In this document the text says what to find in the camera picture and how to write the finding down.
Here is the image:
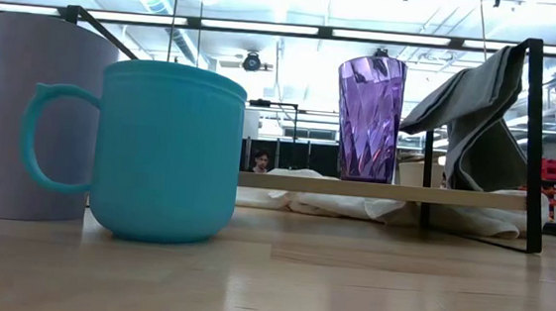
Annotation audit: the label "purple faceted plastic tumbler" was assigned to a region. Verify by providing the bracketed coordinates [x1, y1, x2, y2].
[329, 53, 409, 186]

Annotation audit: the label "person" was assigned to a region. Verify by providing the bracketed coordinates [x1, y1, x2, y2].
[250, 148, 273, 175]

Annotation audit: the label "black round overhead camera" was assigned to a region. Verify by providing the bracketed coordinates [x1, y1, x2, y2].
[241, 50, 265, 73]

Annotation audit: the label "lavender plastic cup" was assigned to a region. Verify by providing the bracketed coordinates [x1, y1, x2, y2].
[0, 11, 124, 229]

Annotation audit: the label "red storage bins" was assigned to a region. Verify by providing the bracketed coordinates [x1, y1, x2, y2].
[539, 156, 556, 181]

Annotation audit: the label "blue plastic mug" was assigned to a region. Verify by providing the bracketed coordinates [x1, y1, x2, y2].
[12, 50, 250, 251]

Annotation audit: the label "grey cloth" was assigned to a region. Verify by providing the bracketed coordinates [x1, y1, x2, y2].
[394, 36, 539, 197]

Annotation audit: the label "wooden shelf with black frame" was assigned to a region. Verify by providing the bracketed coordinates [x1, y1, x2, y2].
[49, 2, 556, 256]

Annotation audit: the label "white plaid cloth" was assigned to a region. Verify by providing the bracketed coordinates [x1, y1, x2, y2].
[233, 163, 553, 244]

